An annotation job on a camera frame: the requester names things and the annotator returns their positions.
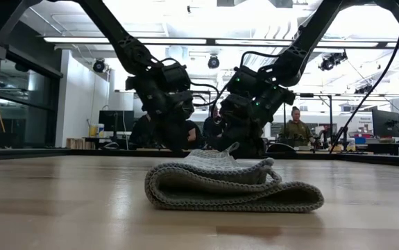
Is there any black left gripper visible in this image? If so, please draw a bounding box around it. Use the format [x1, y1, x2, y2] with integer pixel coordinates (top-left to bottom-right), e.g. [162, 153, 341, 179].
[139, 90, 195, 152]

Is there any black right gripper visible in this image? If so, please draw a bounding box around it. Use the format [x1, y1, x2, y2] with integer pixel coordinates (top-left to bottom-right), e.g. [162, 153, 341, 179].
[216, 85, 296, 159]

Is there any grey microfiber towel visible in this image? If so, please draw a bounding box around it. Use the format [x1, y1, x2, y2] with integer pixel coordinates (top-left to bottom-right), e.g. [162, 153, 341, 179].
[144, 142, 325, 213]

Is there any person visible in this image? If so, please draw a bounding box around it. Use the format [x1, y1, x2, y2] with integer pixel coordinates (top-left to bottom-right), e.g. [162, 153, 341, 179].
[202, 105, 228, 149]
[279, 106, 315, 149]
[128, 113, 204, 151]

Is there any black computer monitor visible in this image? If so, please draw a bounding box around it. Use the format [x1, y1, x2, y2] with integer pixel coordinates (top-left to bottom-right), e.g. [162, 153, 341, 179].
[98, 110, 135, 133]
[371, 108, 399, 138]

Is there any black ceiling speaker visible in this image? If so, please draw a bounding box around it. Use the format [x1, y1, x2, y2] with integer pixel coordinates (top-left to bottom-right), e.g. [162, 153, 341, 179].
[92, 58, 107, 74]
[207, 54, 221, 69]

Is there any wooden block stack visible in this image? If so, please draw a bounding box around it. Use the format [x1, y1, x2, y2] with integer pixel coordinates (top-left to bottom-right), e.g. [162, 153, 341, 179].
[65, 137, 87, 150]

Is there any black ceiling spotlight cluster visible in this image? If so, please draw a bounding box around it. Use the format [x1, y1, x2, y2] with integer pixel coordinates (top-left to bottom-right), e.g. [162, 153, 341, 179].
[319, 51, 348, 72]

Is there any white printed sign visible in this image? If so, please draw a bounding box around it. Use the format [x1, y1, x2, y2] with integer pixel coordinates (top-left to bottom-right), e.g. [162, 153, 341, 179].
[353, 112, 373, 135]

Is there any black curved frame handle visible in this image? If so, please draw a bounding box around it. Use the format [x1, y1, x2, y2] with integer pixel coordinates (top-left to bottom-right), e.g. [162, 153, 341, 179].
[266, 142, 296, 153]

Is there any black looped gripper cable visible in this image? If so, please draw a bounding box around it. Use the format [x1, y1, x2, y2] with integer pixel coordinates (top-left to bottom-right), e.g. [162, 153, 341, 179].
[189, 81, 221, 107]
[239, 51, 282, 70]

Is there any black frame workstation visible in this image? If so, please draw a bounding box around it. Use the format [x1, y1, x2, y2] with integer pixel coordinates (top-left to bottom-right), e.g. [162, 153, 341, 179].
[282, 92, 334, 147]

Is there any black aluminium table frame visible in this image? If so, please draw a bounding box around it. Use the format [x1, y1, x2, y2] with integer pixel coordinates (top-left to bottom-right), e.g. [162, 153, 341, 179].
[0, 147, 399, 169]

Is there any black thin robot cable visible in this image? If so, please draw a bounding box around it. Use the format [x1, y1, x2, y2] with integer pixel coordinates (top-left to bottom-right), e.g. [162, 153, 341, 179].
[329, 29, 399, 154]

